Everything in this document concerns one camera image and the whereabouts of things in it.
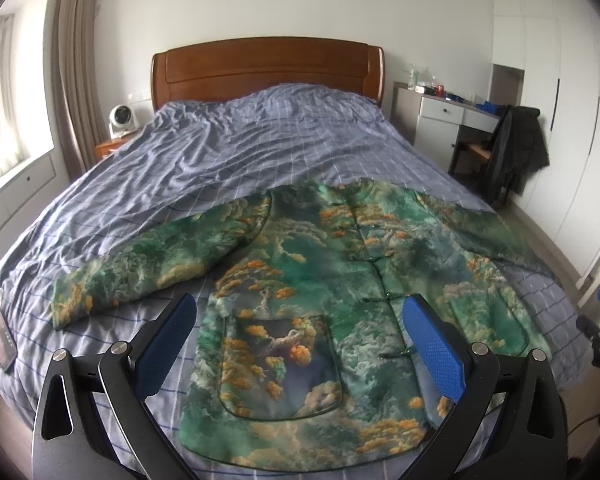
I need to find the bed with blue checked duvet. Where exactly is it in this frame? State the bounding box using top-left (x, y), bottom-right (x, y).
top-left (0, 84), bottom-right (582, 441)

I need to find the white window cabinet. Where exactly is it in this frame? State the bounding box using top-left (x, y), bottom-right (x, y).
top-left (0, 151), bottom-right (59, 263)

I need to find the wooden nightstand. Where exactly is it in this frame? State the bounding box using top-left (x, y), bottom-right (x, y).
top-left (94, 137), bottom-right (132, 161)

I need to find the white and grey desk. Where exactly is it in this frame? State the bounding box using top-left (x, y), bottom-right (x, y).
top-left (392, 82), bottom-right (504, 174)

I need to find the dark phone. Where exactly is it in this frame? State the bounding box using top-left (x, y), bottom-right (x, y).
top-left (0, 326), bottom-right (17, 374)

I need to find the black jacket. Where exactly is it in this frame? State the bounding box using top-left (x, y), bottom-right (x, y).
top-left (482, 104), bottom-right (551, 202)

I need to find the green printed padded jacket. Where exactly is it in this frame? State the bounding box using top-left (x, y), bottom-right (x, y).
top-left (51, 178), bottom-right (556, 454)

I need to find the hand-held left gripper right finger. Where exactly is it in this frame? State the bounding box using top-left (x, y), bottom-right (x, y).
top-left (401, 294), bottom-right (569, 480)

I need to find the white round fan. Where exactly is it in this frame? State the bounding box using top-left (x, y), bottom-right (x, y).
top-left (107, 104), bottom-right (139, 140)

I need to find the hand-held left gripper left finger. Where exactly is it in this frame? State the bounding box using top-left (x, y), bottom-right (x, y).
top-left (30, 292), bottom-right (202, 480)

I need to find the wooden headboard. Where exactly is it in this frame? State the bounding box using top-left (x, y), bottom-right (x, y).
top-left (151, 36), bottom-right (386, 111)

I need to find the brown curtain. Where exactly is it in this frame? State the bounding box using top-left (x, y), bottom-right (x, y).
top-left (50, 0), bottom-right (112, 177)

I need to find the white wardrobe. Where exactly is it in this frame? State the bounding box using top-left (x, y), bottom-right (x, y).
top-left (490, 0), bottom-right (600, 281)

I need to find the wooden chair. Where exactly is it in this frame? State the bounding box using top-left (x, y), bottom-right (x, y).
top-left (450, 137), bottom-right (512, 207)

